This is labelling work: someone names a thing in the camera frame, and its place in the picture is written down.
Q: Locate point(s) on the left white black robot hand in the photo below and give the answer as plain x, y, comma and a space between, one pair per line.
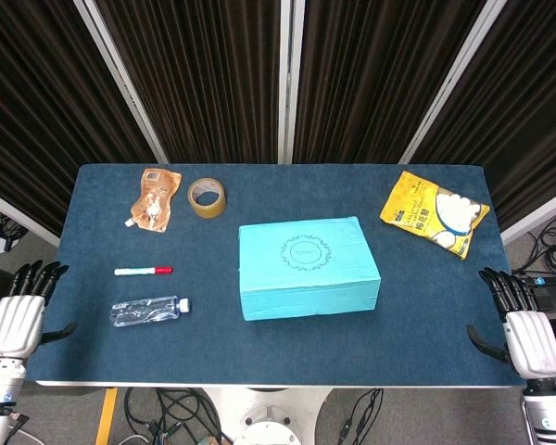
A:
16, 324

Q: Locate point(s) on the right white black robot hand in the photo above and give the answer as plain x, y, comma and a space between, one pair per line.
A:
533, 343

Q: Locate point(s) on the light blue shoe box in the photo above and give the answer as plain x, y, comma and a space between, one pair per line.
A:
306, 269

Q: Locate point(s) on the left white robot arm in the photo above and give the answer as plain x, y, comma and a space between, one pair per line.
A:
2, 385

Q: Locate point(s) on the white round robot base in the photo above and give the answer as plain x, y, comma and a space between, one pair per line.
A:
269, 417

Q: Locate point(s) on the black power strip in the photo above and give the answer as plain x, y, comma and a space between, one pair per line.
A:
549, 294

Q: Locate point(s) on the yellow floor tape strip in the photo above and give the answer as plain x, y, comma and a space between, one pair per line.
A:
106, 417

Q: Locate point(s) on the clear plastic water bottle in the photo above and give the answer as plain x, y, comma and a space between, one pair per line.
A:
148, 310

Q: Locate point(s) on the white marker red cap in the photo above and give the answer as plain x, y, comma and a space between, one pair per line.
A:
141, 270

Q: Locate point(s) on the yellow snack bag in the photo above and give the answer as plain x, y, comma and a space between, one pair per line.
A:
433, 213

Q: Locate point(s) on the brown spout pouch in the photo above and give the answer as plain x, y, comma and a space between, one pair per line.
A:
154, 199

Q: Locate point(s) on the dark pleated partition panel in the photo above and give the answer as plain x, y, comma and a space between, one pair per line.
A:
204, 79
41, 116
380, 79
523, 116

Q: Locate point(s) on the brown packing tape roll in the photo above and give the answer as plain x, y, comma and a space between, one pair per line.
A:
207, 198

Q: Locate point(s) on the dark blue table cloth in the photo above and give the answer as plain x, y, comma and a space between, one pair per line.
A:
278, 343

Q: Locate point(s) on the grey partition post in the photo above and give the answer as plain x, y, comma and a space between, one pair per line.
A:
291, 79
454, 79
537, 213
120, 79
18, 215

